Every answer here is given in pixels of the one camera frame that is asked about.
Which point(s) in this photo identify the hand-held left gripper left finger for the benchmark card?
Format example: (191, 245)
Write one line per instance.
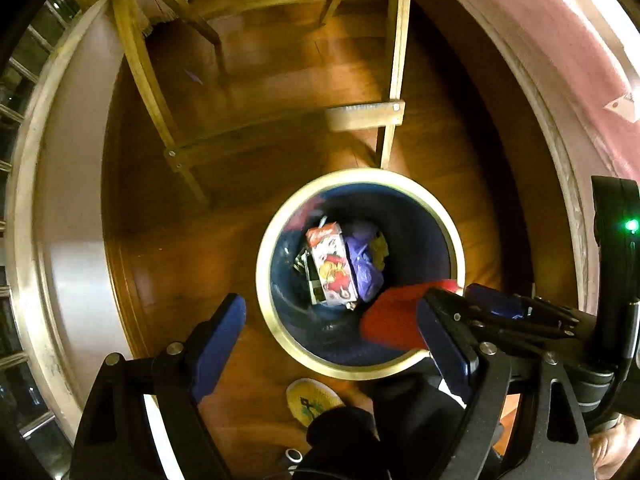
(220, 350)

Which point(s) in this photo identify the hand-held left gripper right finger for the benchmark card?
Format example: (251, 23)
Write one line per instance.
(440, 355)

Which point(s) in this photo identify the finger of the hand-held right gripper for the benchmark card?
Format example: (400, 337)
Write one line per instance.
(495, 302)
(530, 335)

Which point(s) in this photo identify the red snack packet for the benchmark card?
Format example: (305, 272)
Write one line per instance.
(390, 317)

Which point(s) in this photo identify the blue bin with cream rim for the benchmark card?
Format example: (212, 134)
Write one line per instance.
(415, 240)

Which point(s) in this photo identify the purple plastic bag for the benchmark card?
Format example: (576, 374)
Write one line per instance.
(365, 270)

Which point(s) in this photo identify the red cartoon carton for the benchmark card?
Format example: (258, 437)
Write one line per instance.
(332, 265)

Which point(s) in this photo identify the person's right hand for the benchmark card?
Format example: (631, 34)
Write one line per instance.
(612, 450)

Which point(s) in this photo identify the yellow slipper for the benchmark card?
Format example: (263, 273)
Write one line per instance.
(310, 402)

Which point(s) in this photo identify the bed with pink sheet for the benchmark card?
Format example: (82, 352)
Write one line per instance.
(550, 35)

